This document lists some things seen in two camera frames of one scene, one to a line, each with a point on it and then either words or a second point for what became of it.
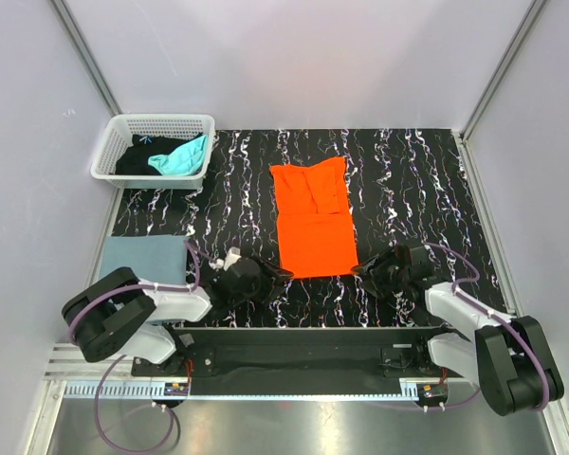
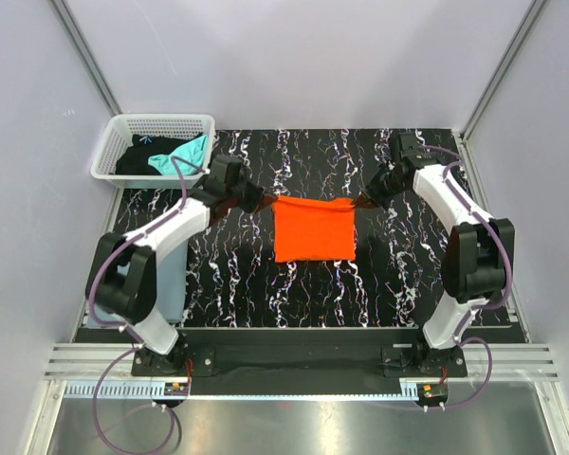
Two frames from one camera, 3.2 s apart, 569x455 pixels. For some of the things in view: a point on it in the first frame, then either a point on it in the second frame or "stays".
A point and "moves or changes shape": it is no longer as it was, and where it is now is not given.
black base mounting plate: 302,353 stays
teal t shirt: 186,158 stays
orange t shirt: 315,217 moves or changes shape
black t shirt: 132,156 stays
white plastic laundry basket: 120,127 stays
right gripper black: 376,286 to 376,197
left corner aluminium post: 72,29 stays
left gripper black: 269,277 to 255,193
